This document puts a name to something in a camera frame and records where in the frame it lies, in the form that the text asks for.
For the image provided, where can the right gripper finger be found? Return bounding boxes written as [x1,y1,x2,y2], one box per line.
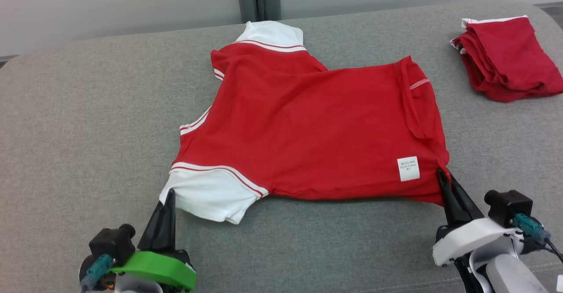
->
[450,176,485,225]
[436,168,463,228]

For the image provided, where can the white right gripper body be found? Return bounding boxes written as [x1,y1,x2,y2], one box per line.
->
[432,216,525,268]

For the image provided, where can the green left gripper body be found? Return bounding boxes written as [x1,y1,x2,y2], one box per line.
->
[110,249,197,292]

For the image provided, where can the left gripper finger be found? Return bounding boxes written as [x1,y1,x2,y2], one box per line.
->
[165,188,178,253]
[137,198,168,253]

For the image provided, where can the red shorts with white stripe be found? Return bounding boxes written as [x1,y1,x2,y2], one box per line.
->
[449,15,563,103]

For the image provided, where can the red white-sleeved jersey shirt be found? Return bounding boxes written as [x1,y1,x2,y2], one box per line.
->
[159,20,452,226]

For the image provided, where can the teal-plug right camera cable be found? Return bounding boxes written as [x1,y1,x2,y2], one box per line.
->
[512,212,563,264]

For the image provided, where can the teal-plug camera cable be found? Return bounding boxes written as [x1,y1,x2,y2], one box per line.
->
[79,254,114,292]
[512,212,563,264]

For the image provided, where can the teal-plug left camera cable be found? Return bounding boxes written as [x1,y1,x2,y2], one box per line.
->
[79,254,114,292]

